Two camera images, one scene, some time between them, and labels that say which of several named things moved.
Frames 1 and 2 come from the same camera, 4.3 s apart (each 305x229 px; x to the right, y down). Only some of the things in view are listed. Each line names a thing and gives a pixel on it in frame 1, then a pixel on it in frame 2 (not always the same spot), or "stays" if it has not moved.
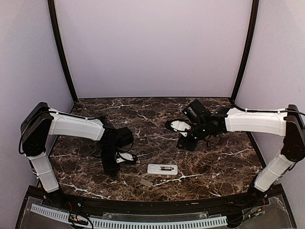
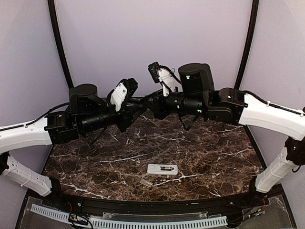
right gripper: [188, 145] to [157, 106]
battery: [166, 168] stays
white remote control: [162, 169] stays
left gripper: [108, 168] to [128, 111]
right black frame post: [249, 51] stays
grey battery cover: [146, 182] stays
